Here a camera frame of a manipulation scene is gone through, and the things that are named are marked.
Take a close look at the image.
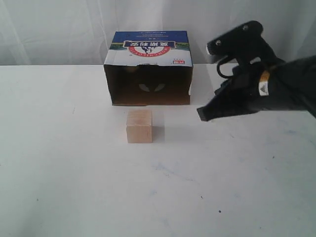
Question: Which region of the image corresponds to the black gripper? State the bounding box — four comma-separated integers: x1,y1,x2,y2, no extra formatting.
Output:
197,58,279,121

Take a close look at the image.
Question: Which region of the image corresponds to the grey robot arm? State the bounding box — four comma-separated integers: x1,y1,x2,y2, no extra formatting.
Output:
197,56,316,121

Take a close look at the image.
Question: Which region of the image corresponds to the light wooden cube block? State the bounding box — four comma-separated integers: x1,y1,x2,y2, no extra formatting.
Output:
126,110,153,143

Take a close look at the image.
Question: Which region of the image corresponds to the blue white cardboard box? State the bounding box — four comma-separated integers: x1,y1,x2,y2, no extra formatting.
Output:
104,31,193,106

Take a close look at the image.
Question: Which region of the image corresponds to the white backdrop curtain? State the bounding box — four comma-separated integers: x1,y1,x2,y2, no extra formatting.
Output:
0,0,316,65

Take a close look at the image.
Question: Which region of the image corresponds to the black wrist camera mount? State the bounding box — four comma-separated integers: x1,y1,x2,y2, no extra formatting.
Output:
206,20,283,65

